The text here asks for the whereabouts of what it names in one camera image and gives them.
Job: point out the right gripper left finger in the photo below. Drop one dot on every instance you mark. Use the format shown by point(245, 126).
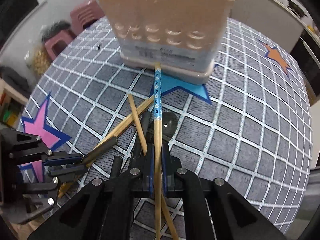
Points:
point(143, 183)

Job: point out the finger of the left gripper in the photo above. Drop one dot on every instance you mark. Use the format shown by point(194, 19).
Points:
point(61, 158)
point(67, 175)

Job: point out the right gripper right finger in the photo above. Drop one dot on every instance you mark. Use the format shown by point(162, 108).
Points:
point(172, 187)

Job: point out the blue floral chopstick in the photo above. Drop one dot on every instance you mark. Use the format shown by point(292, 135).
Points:
point(158, 147)

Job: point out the checkered grey tablecloth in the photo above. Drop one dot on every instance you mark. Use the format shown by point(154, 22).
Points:
point(254, 131)

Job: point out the low pink plastic stool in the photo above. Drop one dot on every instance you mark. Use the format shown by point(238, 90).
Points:
point(55, 45)

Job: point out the beige plastic utensil holder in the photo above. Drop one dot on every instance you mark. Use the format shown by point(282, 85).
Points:
point(183, 36)

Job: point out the tall pink plastic stool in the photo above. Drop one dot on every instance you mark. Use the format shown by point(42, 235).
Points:
point(84, 15)

